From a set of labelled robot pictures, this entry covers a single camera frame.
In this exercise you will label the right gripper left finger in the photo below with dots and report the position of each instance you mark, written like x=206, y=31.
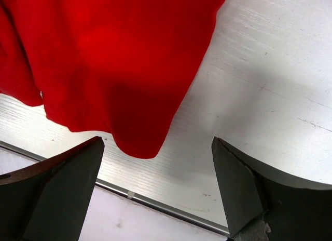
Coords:
x=49, y=200

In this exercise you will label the red t shirt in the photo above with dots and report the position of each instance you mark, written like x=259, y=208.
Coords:
x=117, y=66

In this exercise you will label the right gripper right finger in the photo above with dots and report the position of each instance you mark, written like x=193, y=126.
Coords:
x=265, y=203

